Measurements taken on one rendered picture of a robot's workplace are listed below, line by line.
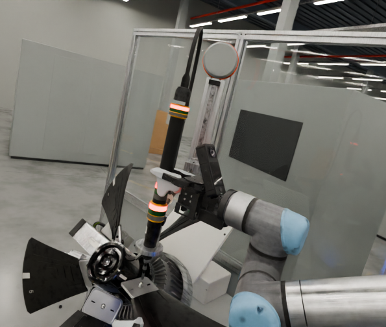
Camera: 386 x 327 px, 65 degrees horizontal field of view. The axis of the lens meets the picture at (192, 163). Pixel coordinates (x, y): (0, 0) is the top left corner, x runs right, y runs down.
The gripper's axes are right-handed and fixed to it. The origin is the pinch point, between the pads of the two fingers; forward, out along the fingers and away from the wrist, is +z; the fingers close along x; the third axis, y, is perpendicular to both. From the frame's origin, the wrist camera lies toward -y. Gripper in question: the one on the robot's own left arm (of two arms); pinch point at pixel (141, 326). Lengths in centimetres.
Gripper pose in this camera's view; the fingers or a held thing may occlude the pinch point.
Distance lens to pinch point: 76.7
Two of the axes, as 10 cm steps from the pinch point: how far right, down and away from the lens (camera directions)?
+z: 1.1, -1.7, 9.8
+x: -1.2, 9.8, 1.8
